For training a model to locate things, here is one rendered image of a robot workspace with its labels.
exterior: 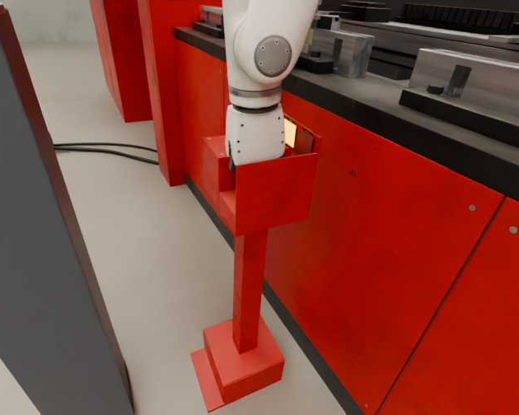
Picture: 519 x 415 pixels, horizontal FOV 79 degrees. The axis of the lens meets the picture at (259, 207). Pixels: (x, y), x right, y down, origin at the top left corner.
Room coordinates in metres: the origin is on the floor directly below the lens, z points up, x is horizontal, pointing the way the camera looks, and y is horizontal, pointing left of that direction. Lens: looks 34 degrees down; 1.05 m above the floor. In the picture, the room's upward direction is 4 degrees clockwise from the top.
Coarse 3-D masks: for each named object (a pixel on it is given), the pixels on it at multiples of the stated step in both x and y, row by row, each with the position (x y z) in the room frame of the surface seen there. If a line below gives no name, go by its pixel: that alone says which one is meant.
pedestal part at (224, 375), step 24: (216, 336) 0.60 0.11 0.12; (264, 336) 0.61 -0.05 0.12; (192, 360) 0.58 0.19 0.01; (216, 360) 0.52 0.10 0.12; (240, 360) 0.53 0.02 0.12; (264, 360) 0.53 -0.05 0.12; (216, 384) 0.51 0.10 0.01; (240, 384) 0.47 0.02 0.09; (264, 384) 0.51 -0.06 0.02; (216, 408) 0.44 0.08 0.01
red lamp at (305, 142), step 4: (300, 132) 0.58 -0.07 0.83; (304, 132) 0.57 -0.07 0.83; (300, 136) 0.58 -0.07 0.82; (304, 136) 0.57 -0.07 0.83; (308, 136) 0.56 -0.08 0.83; (300, 140) 0.58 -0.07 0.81; (304, 140) 0.57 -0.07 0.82; (308, 140) 0.55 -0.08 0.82; (312, 140) 0.54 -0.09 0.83; (300, 144) 0.58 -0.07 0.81; (304, 144) 0.56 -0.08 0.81; (308, 144) 0.55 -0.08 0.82; (300, 148) 0.57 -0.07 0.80; (304, 148) 0.56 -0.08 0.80; (308, 148) 0.55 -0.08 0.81; (300, 152) 0.57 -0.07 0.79; (304, 152) 0.56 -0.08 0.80; (308, 152) 0.55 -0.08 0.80
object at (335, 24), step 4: (320, 16) 1.00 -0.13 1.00; (324, 16) 0.99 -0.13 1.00; (328, 16) 0.97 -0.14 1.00; (332, 16) 0.97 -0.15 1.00; (336, 16) 0.99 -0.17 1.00; (320, 20) 1.00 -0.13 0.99; (324, 20) 0.99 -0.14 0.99; (328, 20) 0.97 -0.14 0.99; (332, 20) 0.96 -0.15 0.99; (336, 20) 0.98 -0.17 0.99; (340, 20) 0.97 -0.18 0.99; (320, 24) 1.00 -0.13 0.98; (324, 24) 0.98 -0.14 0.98; (328, 24) 0.97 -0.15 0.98; (332, 24) 0.96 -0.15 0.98; (336, 24) 0.97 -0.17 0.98; (320, 28) 0.99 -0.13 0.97; (324, 28) 0.98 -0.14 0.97; (328, 28) 0.97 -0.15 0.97; (332, 28) 0.96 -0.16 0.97; (336, 28) 0.97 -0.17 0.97
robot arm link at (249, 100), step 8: (232, 88) 0.50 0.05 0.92; (280, 88) 0.51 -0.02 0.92; (232, 96) 0.50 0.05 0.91; (240, 96) 0.49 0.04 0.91; (248, 96) 0.48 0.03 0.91; (256, 96) 0.48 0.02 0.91; (264, 96) 0.49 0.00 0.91; (272, 96) 0.49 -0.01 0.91; (280, 96) 0.52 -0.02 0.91; (240, 104) 0.49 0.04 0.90; (248, 104) 0.48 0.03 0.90; (256, 104) 0.48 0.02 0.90; (264, 104) 0.49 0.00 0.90; (272, 104) 0.49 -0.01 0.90
